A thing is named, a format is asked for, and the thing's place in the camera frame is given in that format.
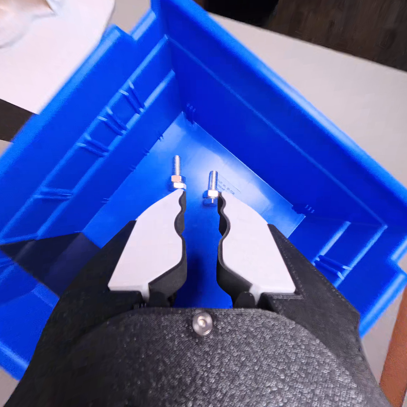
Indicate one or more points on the blue plastic bin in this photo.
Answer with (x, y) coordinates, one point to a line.
(254, 111)

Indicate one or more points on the silver hex bolt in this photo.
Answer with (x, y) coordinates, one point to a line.
(177, 163)
(213, 179)

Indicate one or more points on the black bin divider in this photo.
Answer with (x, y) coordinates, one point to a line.
(47, 254)

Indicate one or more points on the silver hex nut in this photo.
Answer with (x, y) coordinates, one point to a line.
(208, 194)
(173, 178)

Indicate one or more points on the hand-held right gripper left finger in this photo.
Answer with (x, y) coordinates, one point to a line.
(149, 251)

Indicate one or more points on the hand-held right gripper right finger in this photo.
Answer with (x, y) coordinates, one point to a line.
(254, 254)

